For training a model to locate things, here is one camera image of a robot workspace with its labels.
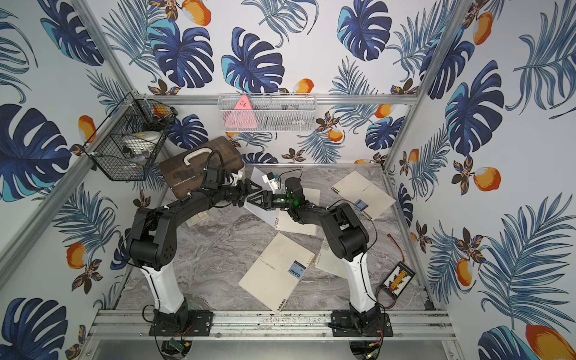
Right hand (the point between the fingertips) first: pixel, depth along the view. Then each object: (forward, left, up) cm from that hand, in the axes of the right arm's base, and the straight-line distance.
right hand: (250, 202), depth 88 cm
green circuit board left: (-45, +20, -17) cm, 52 cm away
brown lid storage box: (+15, +30, +2) cm, 34 cm away
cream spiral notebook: (+2, -11, -15) cm, 19 cm away
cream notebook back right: (+16, -53, -16) cm, 58 cm away
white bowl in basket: (+10, +37, +20) cm, 44 cm away
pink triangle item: (+27, +4, +21) cm, 34 cm away
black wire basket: (+28, +47, +22) cm, 59 cm away
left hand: (+6, -3, +1) cm, 7 cm away
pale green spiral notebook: (-17, -31, -17) cm, 39 cm away
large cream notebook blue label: (-22, -10, -16) cm, 29 cm away
